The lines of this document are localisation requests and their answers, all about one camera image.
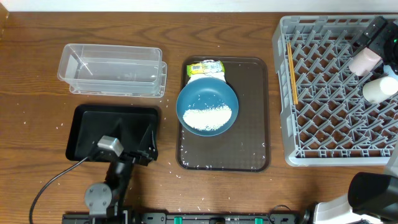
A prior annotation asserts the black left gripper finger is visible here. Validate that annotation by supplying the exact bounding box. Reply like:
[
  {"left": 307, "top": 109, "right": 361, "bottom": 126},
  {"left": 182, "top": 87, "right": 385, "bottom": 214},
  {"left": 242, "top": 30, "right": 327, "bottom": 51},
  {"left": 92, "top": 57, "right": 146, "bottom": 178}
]
[
  {"left": 138, "top": 123, "right": 158, "bottom": 156},
  {"left": 104, "top": 119, "right": 123, "bottom": 139}
]

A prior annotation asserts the pink cup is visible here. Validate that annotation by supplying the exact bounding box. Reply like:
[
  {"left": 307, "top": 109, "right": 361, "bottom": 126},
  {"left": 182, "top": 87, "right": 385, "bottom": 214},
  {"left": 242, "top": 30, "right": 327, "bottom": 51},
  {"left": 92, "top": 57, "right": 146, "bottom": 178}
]
[{"left": 348, "top": 47, "right": 381, "bottom": 77}]

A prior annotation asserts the white cup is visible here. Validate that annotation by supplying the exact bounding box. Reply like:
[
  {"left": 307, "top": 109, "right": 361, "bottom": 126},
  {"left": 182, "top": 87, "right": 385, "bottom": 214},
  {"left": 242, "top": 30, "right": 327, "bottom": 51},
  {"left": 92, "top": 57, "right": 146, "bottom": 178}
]
[{"left": 363, "top": 77, "right": 397, "bottom": 103}]

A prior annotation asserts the light blue bowl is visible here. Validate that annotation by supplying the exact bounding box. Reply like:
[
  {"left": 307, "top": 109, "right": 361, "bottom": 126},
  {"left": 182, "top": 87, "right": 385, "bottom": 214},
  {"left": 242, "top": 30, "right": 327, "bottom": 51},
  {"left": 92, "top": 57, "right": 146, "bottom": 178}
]
[{"left": 383, "top": 65, "right": 398, "bottom": 80}]

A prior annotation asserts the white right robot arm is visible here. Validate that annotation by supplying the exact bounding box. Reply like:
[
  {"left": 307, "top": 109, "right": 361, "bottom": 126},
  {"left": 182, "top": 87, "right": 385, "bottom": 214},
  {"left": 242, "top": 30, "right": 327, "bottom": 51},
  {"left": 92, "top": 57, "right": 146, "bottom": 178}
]
[{"left": 299, "top": 16, "right": 397, "bottom": 223}]

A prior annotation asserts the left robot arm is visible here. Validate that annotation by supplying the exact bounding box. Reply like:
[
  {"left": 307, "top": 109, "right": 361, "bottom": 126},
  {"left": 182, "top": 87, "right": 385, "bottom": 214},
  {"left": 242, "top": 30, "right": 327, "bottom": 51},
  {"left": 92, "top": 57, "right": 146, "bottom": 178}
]
[{"left": 84, "top": 121, "right": 158, "bottom": 223}]

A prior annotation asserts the grey dishwasher rack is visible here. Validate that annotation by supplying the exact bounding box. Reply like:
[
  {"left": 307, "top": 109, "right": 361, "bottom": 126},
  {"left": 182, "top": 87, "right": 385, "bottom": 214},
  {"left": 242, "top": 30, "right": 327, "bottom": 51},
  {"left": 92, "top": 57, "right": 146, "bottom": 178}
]
[{"left": 272, "top": 15, "right": 397, "bottom": 167}]

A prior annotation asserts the black plastic tray bin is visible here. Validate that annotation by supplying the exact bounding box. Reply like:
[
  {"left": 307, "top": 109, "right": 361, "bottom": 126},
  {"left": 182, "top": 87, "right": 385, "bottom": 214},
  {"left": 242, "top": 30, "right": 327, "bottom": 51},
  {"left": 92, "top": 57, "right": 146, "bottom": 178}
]
[{"left": 65, "top": 105, "right": 159, "bottom": 161}]

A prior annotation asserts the clear plastic bin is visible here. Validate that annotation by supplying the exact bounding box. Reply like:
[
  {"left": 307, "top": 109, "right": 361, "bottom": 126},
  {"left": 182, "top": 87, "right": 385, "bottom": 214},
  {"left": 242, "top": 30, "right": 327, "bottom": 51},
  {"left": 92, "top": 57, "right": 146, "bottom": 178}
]
[{"left": 57, "top": 44, "right": 167, "bottom": 98}]

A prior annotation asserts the dark blue plate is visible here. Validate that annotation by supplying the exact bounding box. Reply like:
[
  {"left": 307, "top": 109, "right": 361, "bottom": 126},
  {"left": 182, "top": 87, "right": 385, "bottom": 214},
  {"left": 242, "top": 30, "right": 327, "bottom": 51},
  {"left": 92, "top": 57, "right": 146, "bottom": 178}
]
[{"left": 176, "top": 78, "right": 239, "bottom": 137}]

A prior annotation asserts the dark brown serving tray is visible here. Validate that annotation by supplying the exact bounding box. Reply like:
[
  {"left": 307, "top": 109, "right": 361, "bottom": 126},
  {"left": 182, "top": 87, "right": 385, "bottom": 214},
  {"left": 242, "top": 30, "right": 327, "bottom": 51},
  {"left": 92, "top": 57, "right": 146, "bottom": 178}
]
[{"left": 176, "top": 56, "right": 271, "bottom": 172}]

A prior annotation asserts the yellow green snack wrapper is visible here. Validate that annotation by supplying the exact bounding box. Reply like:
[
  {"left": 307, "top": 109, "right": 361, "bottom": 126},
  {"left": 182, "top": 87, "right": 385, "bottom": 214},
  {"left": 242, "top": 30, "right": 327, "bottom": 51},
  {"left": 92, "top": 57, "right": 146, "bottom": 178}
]
[{"left": 187, "top": 60, "right": 225, "bottom": 77}]

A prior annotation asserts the crumpled white paper napkin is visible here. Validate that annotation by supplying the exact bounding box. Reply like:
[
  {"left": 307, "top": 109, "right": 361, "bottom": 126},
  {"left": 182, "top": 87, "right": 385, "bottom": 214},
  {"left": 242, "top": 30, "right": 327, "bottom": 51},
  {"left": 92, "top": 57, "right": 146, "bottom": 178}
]
[{"left": 187, "top": 72, "right": 226, "bottom": 83}]

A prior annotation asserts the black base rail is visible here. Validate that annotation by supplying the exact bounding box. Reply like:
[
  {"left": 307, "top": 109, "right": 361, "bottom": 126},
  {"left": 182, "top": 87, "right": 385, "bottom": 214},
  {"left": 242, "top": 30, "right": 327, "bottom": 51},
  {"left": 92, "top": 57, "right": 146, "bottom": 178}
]
[{"left": 61, "top": 211, "right": 308, "bottom": 224}]

